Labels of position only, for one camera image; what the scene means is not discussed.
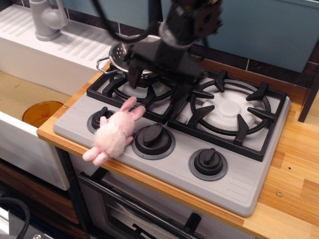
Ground right black stove knob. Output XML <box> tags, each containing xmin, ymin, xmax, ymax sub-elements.
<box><xmin>188</xmin><ymin>148</ymin><xmax>228</xmax><ymax>181</ymax></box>

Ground grey toy faucet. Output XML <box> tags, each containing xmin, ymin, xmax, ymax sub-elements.
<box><xmin>29</xmin><ymin>0</ymin><xmax>68</xmax><ymax>41</ymax></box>

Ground dark wooden frame post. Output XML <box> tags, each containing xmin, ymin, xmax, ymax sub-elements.
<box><xmin>298</xmin><ymin>69</ymin><xmax>319</xmax><ymax>122</ymax></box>

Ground orange plastic plate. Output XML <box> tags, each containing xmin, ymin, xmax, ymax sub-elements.
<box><xmin>22</xmin><ymin>101</ymin><xmax>63</xmax><ymax>128</ymax></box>

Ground toy oven door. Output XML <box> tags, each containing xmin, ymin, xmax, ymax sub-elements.
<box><xmin>78</xmin><ymin>169</ymin><xmax>250</xmax><ymax>239</ymax></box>

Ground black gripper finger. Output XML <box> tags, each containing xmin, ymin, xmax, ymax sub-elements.
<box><xmin>128</xmin><ymin>61</ymin><xmax>142</xmax><ymax>89</ymax></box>
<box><xmin>170</xmin><ymin>80</ymin><xmax>197</xmax><ymax>105</ymax></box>

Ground black stove knob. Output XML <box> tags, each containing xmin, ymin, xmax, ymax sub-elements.
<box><xmin>87</xmin><ymin>107</ymin><xmax>116</xmax><ymax>134</ymax></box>
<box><xmin>131</xmin><ymin>123</ymin><xmax>176</xmax><ymax>160</ymax></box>
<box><xmin>188</xmin><ymin>148</ymin><xmax>228</xmax><ymax>181</ymax></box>

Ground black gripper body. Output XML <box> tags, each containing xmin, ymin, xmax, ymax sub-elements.
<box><xmin>128</xmin><ymin>39</ymin><xmax>207</xmax><ymax>82</ymax></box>

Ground steel colander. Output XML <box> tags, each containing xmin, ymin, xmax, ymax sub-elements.
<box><xmin>96</xmin><ymin>42</ymin><xmax>157</xmax><ymax>86</ymax></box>

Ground grey toy stove top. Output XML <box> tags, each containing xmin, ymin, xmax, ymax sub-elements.
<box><xmin>52</xmin><ymin>64</ymin><xmax>292</xmax><ymax>217</ymax></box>

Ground pink plush bunny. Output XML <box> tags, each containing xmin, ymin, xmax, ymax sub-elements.
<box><xmin>82</xmin><ymin>96</ymin><xmax>146</xmax><ymax>166</ymax></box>

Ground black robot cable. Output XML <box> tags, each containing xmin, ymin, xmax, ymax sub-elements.
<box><xmin>91</xmin><ymin>0</ymin><xmax>212</xmax><ymax>48</ymax></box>

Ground left black burner grate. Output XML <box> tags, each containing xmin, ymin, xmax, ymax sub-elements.
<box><xmin>87</xmin><ymin>63</ymin><xmax>177</xmax><ymax>129</ymax></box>

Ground middle black stove knob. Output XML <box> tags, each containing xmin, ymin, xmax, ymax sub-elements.
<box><xmin>131</xmin><ymin>123</ymin><xmax>176</xmax><ymax>160</ymax></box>

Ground black braided cable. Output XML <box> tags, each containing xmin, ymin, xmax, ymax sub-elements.
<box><xmin>0</xmin><ymin>198</ymin><xmax>32</xmax><ymax>239</ymax></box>

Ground white toy sink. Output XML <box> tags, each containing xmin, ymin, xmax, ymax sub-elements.
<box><xmin>0</xmin><ymin>4</ymin><xmax>114</xmax><ymax>190</ymax></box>

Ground right black burner grate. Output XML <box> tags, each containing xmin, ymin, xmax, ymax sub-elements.
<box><xmin>167</xmin><ymin>70</ymin><xmax>288</xmax><ymax>162</ymax></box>

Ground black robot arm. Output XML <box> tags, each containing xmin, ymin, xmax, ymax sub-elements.
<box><xmin>128</xmin><ymin>0</ymin><xmax>222</xmax><ymax>103</ymax></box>

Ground left black stove knob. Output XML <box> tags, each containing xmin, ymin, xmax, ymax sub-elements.
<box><xmin>87</xmin><ymin>107</ymin><xmax>116</xmax><ymax>134</ymax></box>

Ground black burner grate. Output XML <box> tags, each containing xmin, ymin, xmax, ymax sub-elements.
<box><xmin>167</xmin><ymin>70</ymin><xmax>288</xmax><ymax>162</ymax></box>
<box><xmin>87</xmin><ymin>63</ymin><xmax>177</xmax><ymax>129</ymax></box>

